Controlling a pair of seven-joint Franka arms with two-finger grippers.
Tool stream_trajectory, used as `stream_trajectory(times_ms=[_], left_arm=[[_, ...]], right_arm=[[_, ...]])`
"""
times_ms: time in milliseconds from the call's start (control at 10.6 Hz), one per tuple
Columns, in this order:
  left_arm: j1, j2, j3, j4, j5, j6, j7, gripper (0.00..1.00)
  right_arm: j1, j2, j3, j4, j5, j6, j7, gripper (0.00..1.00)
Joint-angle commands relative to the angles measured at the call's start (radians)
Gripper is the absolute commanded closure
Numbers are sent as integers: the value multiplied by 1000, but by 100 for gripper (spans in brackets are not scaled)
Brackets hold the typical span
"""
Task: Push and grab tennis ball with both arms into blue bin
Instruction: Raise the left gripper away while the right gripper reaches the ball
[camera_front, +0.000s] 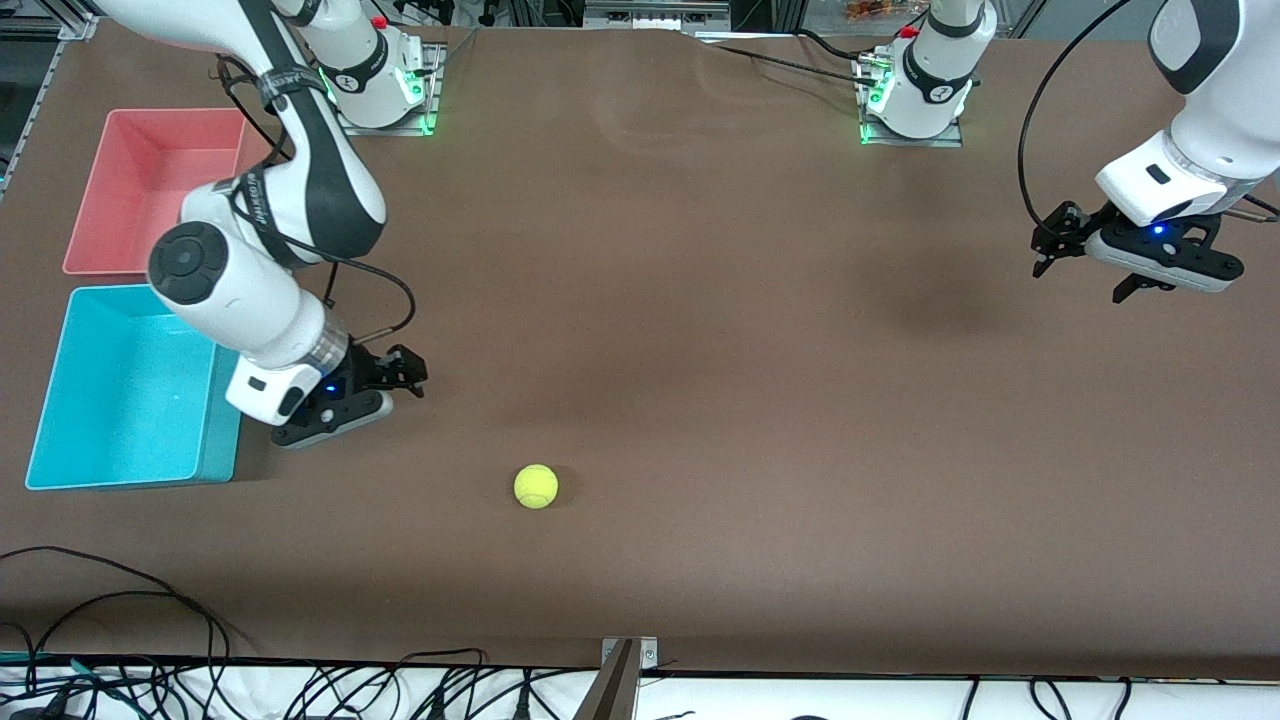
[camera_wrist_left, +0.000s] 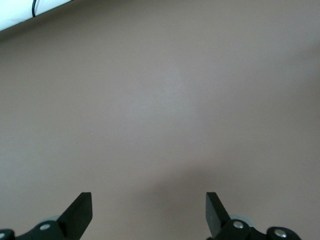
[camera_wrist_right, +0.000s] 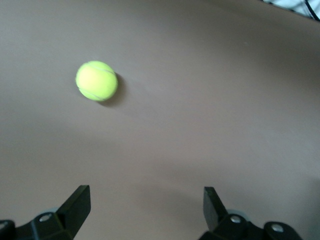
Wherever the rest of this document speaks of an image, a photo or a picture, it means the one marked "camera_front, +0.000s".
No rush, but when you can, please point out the yellow tennis ball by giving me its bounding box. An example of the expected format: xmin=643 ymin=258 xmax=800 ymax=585
xmin=514 ymin=464 xmax=560 ymax=510

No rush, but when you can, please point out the blue plastic bin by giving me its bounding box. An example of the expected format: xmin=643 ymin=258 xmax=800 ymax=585
xmin=24 ymin=284 xmax=244 ymax=492

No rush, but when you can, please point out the pink plastic bin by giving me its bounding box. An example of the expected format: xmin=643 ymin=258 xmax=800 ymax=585
xmin=62 ymin=108 xmax=273 ymax=276

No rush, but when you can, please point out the grey power strip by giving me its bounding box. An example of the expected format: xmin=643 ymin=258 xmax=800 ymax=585
xmin=585 ymin=0 xmax=731 ymax=31

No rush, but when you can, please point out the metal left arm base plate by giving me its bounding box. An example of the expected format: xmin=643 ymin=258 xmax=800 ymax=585
xmin=858 ymin=50 xmax=966 ymax=149

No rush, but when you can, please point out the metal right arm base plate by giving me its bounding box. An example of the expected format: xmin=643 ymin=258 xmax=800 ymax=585
xmin=332 ymin=42 xmax=447 ymax=137

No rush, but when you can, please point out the black cable on table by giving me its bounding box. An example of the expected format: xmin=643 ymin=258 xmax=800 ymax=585
xmin=712 ymin=28 xmax=881 ymax=89

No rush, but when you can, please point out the long black cable loop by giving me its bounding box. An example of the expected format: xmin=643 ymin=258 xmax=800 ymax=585
xmin=0 ymin=545 xmax=233 ymax=666

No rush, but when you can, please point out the small metal bracket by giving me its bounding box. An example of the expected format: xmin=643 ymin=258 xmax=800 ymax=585
xmin=600 ymin=636 xmax=661 ymax=669

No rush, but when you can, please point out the grey metal post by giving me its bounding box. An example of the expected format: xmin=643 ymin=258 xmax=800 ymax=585
xmin=572 ymin=640 xmax=641 ymax=720

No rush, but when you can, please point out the aluminium frame rail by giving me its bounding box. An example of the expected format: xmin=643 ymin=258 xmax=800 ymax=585
xmin=0 ymin=0 xmax=101 ymax=201

